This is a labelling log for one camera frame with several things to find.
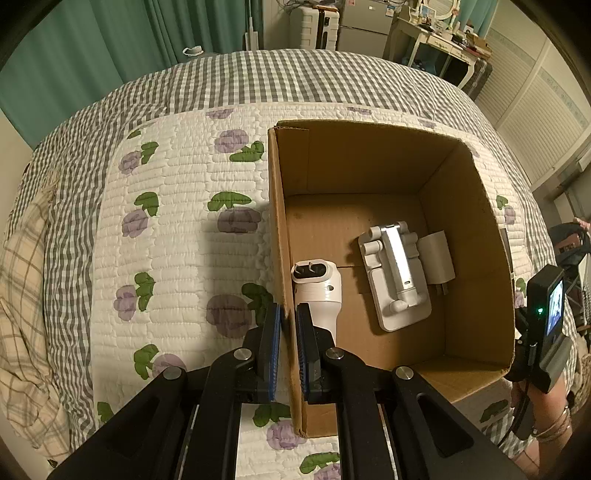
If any grey gingham bedspread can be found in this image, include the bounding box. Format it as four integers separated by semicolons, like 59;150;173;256
7;50;554;458

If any green curtain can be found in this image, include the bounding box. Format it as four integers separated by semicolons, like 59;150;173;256
1;1;263;148

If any round vanity mirror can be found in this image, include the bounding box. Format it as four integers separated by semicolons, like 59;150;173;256
421;0;461;20

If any beige plaid blanket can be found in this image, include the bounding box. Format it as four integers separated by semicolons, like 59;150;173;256
1;188;70;463

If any white phone stand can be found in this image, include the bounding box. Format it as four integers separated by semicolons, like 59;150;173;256
358;221;432;332

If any white dressing table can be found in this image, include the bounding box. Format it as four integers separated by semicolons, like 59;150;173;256
384;18;489;89

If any white power adapter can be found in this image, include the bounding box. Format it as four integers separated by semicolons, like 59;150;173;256
418;231;456;295

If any white louvered wardrobe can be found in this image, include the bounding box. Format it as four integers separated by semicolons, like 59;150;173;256
476;28;590;188

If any white suitcase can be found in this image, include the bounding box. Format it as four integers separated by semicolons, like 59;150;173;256
290;6;339;51

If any white floral quilted blanket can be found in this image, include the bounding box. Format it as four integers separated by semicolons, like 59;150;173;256
91;114;550;479

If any camera with lit screen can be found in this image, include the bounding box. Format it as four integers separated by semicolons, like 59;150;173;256
505;265;573;393

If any white object on floor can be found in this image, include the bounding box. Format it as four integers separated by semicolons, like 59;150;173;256
182;46;204;58

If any person's right hand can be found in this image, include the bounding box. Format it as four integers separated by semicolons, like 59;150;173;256
512;373;572;445

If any brown cardboard box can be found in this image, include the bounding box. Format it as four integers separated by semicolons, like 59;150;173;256
269;120;514;426

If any white handheld device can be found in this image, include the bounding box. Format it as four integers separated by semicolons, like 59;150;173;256
290;259;342;341

